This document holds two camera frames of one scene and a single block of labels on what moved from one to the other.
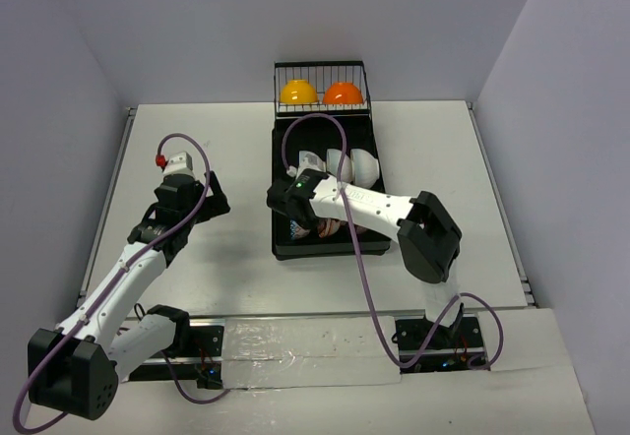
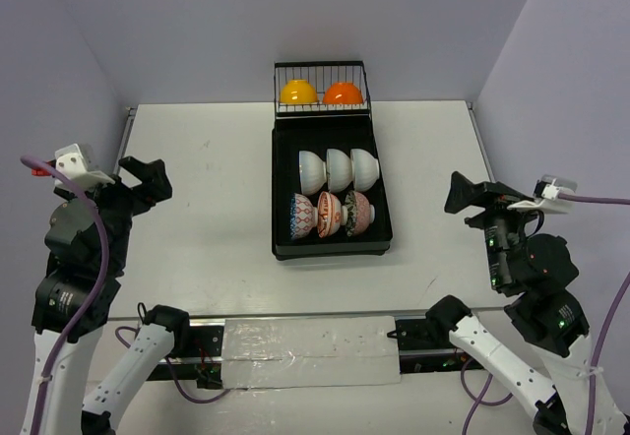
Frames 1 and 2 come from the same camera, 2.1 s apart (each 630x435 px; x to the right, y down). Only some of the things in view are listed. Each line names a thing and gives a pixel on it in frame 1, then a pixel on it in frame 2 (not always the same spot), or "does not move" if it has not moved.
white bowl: x=333 y=160 does not move
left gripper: x=202 y=200 → x=124 y=188
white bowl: x=365 y=167 does not move
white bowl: x=310 y=160 does not move
